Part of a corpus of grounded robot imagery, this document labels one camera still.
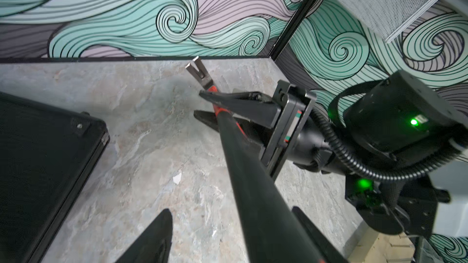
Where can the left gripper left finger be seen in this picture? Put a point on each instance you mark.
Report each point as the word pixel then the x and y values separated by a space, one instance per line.
pixel 154 244

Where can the wooden block with nails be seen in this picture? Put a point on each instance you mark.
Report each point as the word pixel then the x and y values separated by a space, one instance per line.
pixel 376 247

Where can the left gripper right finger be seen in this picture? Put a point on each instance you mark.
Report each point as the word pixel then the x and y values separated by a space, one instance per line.
pixel 329 253

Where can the claw hammer orange black handle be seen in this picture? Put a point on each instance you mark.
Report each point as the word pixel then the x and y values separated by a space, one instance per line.
pixel 271 231

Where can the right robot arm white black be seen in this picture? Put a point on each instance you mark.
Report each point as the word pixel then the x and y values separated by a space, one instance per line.
pixel 395 141

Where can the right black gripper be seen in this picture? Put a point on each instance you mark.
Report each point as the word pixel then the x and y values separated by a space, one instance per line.
pixel 292 124

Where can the black hard case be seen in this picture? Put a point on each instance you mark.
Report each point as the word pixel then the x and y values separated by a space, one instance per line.
pixel 47 155

